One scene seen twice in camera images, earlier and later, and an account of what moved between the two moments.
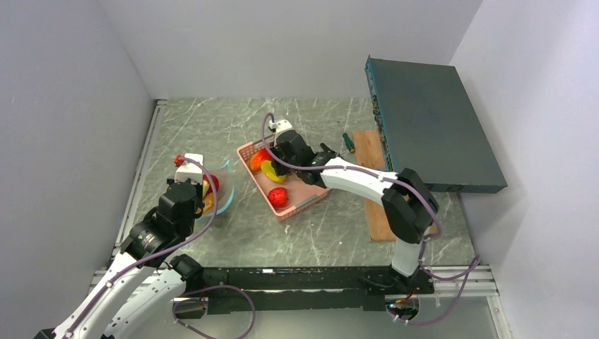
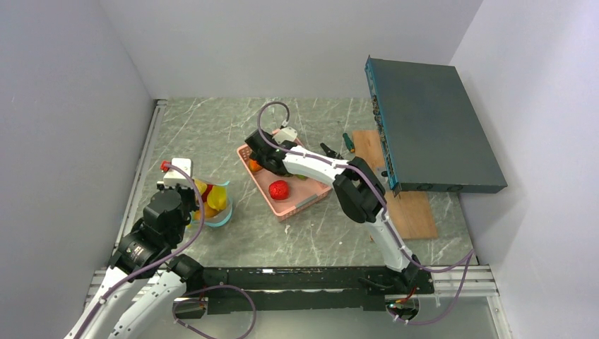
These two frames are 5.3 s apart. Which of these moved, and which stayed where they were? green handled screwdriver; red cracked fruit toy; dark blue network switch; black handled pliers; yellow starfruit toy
Moved: red cracked fruit toy; yellow starfruit toy
Stayed: black handled pliers; dark blue network switch; green handled screwdriver
